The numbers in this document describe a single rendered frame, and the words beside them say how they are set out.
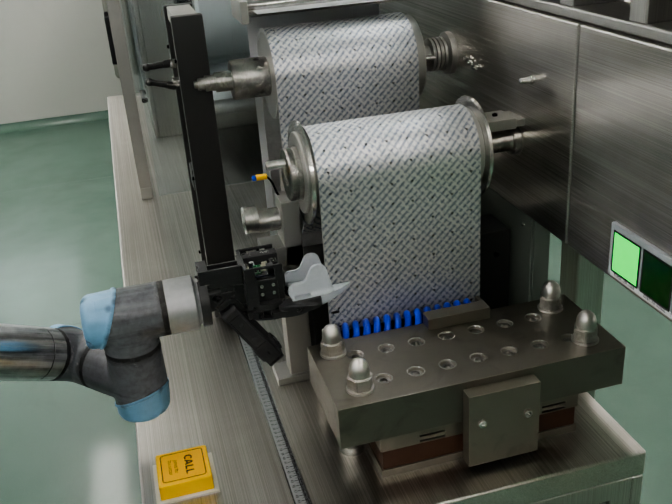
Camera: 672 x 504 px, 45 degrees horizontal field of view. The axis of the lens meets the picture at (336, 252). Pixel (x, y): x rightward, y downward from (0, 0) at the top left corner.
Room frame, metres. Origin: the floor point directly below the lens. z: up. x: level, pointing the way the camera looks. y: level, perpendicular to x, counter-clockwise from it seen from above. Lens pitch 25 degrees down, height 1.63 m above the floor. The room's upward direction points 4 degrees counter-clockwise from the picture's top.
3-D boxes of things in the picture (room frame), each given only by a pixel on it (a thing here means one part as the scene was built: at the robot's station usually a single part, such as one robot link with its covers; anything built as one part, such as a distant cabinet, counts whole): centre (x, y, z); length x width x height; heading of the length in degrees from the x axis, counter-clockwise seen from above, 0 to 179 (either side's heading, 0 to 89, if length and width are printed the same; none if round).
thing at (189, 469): (0.87, 0.23, 0.91); 0.07 x 0.07 x 0.02; 14
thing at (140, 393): (0.97, 0.30, 1.01); 0.11 x 0.08 x 0.11; 56
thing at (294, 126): (1.08, 0.04, 1.25); 0.15 x 0.01 x 0.15; 14
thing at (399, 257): (1.06, -0.10, 1.11); 0.23 x 0.01 x 0.18; 104
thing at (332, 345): (0.96, 0.01, 1.05); 0.04 x 0.04 x 0.04
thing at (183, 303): (0.98, 0.21, 1.11); 0.08 x 0.05 x 0.08; 14
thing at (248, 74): (1.32, 0.12, 1.33); 0.06 x 0.06 x 0.06; 14
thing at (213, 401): (2.01, 0.22, 0.88); 2.52 x 0.66 x 0.04; 14
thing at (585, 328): (0.94, -0.33, 1.05); 0.04 x 0.04 x 0.04
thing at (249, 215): (1.10, 0.12, 1.18); 0.04 x 0.02 x 0.04; 14
